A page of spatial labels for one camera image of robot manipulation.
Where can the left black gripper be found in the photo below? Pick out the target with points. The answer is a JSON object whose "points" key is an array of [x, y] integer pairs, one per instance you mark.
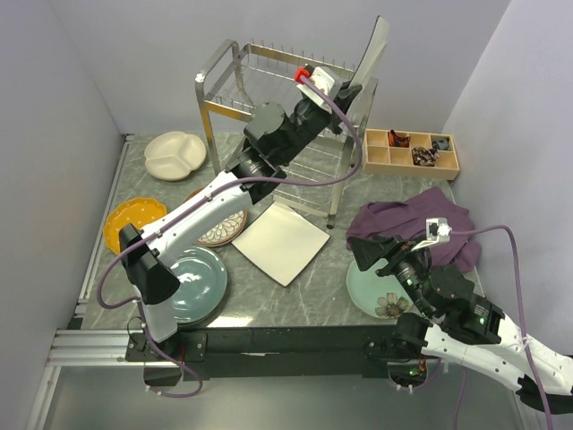
{"points": [[345, 98]]}

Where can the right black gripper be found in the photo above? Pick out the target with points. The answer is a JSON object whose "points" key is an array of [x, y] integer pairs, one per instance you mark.
{"points": [[366, 250]]}

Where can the light green plate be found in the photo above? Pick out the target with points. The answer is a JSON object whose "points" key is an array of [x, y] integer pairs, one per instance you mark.
{"points": [[380, 297]]}

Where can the white square plate black rim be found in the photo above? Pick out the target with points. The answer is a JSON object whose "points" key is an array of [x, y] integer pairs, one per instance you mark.
{"points": [[371, 56]]}

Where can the cream square plate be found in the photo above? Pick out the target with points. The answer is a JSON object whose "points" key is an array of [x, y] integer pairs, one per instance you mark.
{"points": [[281, 243]]}

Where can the floral patterned plate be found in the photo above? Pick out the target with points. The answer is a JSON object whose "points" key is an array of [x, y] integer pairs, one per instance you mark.
{"points": [[239, 228], [224, 228]]}

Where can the dark teal round plate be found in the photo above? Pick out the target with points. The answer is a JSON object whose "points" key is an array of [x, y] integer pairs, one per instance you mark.
{"points": [[203, 280]]}

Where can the cream divided plate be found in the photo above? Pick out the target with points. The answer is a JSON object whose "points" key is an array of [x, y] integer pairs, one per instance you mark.
{"points": [[173, 156]]}

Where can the orange dotted scalloped plate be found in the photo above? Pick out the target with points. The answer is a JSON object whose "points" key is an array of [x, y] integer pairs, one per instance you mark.
{"points": [[138, 211]]}

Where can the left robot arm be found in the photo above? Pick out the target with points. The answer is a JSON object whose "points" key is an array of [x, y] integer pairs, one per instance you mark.
{"points": [[188, 219]]}

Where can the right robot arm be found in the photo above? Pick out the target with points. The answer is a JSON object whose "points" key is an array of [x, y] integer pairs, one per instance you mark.
{"points": [[458, 325]]}

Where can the steel dish rack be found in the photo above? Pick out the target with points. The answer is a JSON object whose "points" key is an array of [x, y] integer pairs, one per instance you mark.
{"points": [[237, 79]]}

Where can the purple cloth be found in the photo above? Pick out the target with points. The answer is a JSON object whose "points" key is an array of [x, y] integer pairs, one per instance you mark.
{"points": [[407, 219]]}

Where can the orange black item in tray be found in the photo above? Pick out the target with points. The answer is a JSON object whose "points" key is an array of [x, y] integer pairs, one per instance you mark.
{"points": [[399, 139]]}

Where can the wooden compartment tray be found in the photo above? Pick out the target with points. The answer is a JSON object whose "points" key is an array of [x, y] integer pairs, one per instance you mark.
{"points": [[380, 158]]}

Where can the patterned cloth item in tray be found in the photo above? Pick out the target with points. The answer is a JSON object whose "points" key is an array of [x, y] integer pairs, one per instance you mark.
{"points": [[425, 157]]}

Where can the grey item in tray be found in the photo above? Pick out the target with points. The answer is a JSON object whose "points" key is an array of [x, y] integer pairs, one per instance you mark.
{"points": [[441, 144]]}

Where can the black base beam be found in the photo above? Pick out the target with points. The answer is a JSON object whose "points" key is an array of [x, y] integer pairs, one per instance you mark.
{"points": [[366, 350]]}

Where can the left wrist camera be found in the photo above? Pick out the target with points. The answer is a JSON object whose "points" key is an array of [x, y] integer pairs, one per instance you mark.
{"points": [[324, 79]]}

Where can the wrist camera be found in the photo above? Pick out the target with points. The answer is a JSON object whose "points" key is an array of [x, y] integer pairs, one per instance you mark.
{"points": [[437, 232], [324, 79]]}

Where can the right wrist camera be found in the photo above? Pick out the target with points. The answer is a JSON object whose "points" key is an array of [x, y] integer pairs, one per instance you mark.
{"points": [[437, 232]]}

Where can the aluminium rail frame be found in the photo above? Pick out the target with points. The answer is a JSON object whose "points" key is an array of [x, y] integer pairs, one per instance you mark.
{"points": [[95, 337]]}

